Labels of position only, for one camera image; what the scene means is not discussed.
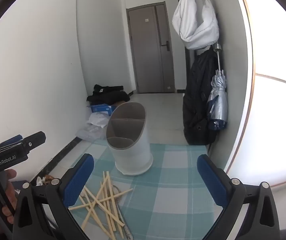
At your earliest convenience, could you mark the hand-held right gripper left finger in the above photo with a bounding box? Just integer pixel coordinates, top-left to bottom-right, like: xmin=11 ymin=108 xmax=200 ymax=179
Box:
xmin=13 ymin=153 xmax=95 ymax=240

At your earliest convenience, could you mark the silver folded umbrella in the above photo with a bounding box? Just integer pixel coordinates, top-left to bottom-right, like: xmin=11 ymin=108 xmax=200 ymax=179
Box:
xmin=206 ymin=43 xmax=229 ymax=131

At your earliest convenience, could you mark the white utensil holder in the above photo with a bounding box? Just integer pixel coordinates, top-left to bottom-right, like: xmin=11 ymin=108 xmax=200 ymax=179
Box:
xmin=106 ymin=102 xmax=154 ymax=176

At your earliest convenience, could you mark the grey door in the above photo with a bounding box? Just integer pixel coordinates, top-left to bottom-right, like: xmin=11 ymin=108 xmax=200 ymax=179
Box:
xmin=126 ymin=2 xmax=176 ymax=93

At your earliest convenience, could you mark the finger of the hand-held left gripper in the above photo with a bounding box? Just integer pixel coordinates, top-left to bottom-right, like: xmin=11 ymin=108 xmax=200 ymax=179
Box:
xmin=20 ymin=131 xmax=46 ymax=153
xmin=0 ymin=135 xmax=23 ymax=152

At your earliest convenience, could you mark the black hanging jacket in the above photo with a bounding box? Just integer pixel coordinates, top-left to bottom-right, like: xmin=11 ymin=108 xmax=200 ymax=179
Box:
xmin=183 ymin=49 xmax=219 ymax=146

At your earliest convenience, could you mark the teal checked tablecloth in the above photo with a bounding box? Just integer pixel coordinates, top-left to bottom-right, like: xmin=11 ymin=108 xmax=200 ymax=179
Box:
xmin=69 ymin=142 xmax=224 ymax=240

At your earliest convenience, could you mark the black clothing heap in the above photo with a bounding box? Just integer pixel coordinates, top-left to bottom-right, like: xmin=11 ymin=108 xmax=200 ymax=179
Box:
xmin=86 ymin=84 xmax=131 ymax=105

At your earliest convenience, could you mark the pile of wooden chopsticks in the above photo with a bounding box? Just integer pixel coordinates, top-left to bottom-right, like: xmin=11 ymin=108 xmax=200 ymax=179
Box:
xmin=68 ymin=171 xmax=133 ymax=238

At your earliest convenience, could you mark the white hanging bag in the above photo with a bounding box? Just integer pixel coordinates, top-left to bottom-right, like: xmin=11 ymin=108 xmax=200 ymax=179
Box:
xmin=172 ymin=0 xmax=220 ymax=50

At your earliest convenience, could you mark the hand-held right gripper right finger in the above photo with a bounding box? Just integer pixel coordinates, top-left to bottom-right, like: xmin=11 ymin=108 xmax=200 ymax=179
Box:
xmin=197 ymin=154 xmax=281 ymax=240

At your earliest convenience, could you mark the person's left hand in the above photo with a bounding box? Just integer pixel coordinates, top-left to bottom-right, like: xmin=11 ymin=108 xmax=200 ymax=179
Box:
xmin=0 ymin=169 xmax=18 ymax=217

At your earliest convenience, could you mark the metal spoon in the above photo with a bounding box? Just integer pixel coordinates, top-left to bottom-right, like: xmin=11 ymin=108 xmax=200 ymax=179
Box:
xmin=112 ymin=184 xmax=134 ymax=240

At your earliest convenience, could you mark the blue cardboard box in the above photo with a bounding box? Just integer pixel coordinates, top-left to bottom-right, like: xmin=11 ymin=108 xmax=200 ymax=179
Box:
xmin=90 ymin=103 xmax=116 ymax=116

